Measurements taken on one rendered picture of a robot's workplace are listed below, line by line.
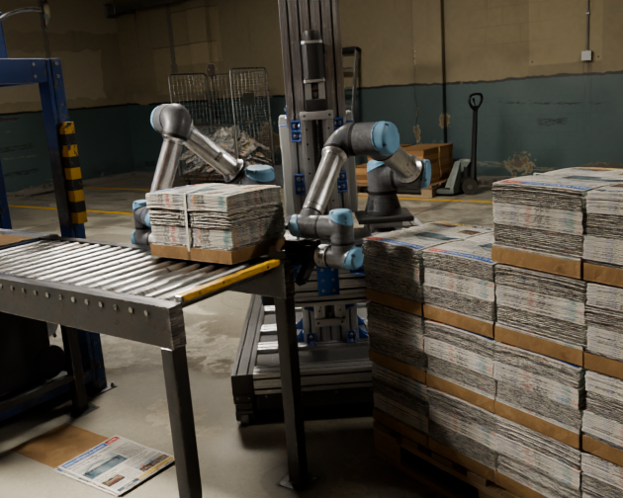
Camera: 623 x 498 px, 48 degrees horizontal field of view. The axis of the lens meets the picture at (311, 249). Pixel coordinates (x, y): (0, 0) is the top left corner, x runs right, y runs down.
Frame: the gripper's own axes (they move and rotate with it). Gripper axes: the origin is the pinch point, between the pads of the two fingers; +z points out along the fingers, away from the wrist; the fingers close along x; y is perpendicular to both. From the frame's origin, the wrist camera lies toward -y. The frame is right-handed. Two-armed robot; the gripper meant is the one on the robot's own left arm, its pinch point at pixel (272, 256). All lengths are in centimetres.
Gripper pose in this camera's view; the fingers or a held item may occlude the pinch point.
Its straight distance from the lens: 245.4
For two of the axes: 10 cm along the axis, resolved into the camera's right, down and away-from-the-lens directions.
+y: -0.7, -9.7, -2.2
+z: -8.1, -0.7, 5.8
